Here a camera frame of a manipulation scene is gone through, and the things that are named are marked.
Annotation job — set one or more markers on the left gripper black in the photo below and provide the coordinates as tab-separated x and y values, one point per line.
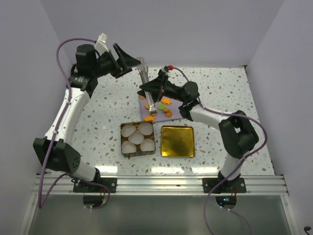
126	61

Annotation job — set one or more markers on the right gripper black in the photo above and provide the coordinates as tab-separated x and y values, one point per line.
155	86

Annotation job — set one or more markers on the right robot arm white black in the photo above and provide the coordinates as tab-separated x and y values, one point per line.
238	135

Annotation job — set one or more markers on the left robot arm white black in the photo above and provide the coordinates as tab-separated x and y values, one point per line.
54	150

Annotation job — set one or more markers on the orange fish cookie centre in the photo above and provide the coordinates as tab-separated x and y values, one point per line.
166	101

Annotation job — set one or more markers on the green round cookie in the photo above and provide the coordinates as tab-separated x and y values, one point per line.
161	106

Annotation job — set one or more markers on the lavender plastic tray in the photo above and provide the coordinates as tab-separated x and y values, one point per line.
159	116

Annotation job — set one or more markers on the orange fish cookie tray edge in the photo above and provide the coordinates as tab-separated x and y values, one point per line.
149	118

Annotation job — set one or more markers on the white paper cup top right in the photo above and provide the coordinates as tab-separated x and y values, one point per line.
146	128

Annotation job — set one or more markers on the white paper cup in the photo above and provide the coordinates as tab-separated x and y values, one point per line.
136	138
128	147
147	145
146	128
127	130

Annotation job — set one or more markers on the white paper cup top left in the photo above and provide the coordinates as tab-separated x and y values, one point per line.
127	130

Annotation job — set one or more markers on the white paper cup centre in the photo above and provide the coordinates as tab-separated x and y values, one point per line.
136	138

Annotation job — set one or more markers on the square cookie tin box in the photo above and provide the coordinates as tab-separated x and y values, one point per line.
138	151

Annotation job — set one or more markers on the white paper cup bottom right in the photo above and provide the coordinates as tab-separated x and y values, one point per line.
147	145

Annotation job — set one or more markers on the gold tin lid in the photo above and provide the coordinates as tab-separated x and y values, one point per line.
177	141

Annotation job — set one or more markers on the white paper cup bottom left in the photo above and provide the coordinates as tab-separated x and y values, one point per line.
128	147

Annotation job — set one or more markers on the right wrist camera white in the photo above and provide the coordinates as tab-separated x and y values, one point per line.
167	69

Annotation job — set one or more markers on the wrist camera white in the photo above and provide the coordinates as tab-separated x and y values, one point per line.
100	44
167	69

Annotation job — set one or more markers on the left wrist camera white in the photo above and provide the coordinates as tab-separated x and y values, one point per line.
100	44

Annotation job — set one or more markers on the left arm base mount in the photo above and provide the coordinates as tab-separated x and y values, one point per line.
96	194

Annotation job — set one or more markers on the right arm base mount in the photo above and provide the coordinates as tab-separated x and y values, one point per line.
223	188

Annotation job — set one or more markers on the aluminium front rail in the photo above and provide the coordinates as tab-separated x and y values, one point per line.
193	185

